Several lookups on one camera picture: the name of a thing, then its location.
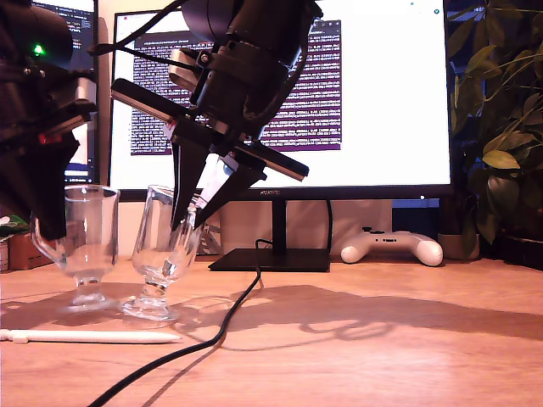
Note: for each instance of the white pen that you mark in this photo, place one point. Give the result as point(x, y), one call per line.
point(106, 337)

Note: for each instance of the black monitor with code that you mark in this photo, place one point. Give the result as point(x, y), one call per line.
point(85, 29)

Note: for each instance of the large black Huawei monitor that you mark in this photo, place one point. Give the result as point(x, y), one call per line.
point(382, 106)

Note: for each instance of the beige plant pot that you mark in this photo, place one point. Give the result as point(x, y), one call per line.
point(458, 246)

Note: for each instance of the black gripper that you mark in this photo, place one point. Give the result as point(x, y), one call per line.
point(25, 110)
point(237, 106)

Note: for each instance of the cardboard box with sunglasses print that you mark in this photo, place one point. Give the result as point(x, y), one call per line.
point(21, 254)

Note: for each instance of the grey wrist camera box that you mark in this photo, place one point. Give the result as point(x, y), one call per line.
point(87, 91)
point(182, 70)

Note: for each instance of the white game controller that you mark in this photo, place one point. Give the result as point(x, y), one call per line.
point(390, 246)

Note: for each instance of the green leafy houseplant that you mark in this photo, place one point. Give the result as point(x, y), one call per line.
point(500, 159)

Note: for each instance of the small footed glass cup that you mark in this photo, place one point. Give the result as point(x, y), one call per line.
point(91, 254)
point(148, 309)

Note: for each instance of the green plastic package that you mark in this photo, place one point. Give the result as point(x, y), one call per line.
point(12, 224)

